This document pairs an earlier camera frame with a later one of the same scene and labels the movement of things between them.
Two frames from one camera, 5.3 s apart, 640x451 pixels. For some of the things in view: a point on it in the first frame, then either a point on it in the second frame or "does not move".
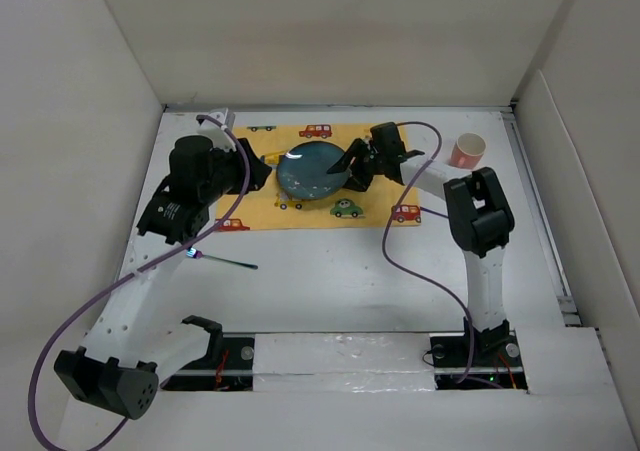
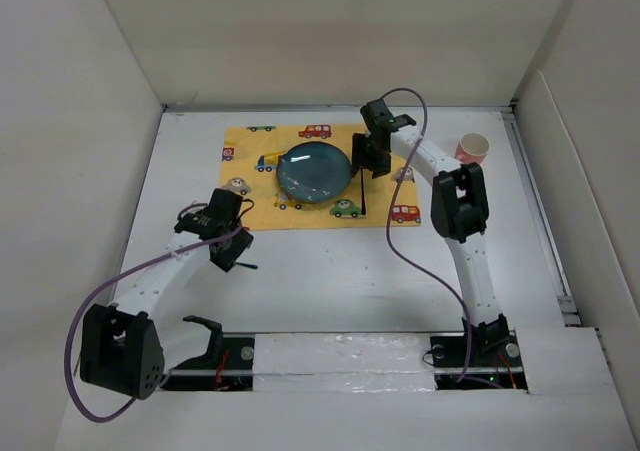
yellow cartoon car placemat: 268,206 does not move
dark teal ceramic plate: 303,170 does not move
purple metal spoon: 430,211 to 363,205
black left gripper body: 230,171 to 226,257
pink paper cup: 468,150 does not move
